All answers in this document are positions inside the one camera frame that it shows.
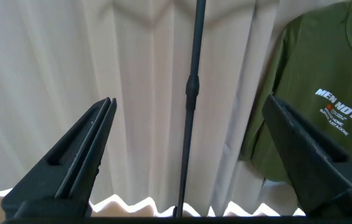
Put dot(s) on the green garment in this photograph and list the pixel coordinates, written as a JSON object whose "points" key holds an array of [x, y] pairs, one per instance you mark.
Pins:
{"points": [[312, 56]]}

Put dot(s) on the beige curtain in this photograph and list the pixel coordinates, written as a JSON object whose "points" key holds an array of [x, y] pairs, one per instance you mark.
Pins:
{"points": [[54, 77]]}

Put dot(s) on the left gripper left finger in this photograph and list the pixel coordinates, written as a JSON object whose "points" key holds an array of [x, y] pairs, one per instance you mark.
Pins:
{"points": [[69, 168]]}

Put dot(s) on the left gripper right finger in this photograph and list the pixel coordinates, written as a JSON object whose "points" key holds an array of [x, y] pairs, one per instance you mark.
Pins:
{"points": [[316, 174]]}

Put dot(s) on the black clothes rack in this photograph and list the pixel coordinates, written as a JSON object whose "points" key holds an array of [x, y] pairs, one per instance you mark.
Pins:
{"points": [[192, 90]]}

